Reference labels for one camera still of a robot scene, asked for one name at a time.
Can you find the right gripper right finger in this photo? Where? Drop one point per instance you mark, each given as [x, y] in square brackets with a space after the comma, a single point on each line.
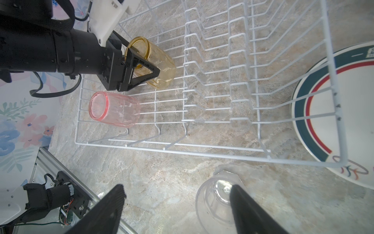
[249, 216]

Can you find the aluminium front rail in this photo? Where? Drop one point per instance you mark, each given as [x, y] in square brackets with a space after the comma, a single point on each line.
[25, 205]

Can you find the yellow glass cup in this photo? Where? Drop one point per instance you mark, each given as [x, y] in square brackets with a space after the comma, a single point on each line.
[157, 57]

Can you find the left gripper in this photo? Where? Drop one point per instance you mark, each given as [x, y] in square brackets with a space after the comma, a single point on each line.
[121, 74]

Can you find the pink glass cup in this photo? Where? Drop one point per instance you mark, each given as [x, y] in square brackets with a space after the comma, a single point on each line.
[114, 109]

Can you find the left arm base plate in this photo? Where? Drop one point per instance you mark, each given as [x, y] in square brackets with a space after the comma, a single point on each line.
[80, 199]

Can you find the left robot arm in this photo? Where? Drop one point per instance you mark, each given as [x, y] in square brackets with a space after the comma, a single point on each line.
[32, 40]

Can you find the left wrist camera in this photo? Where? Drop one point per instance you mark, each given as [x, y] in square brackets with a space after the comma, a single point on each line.
[106, 14]

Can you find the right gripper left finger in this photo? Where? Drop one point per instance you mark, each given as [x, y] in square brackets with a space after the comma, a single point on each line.
[105, 216]

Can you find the clear glass cup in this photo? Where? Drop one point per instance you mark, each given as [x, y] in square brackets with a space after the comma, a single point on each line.
[212, 203]

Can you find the white wire dish rack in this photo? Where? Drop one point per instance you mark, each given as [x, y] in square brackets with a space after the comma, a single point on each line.
[237, 66]

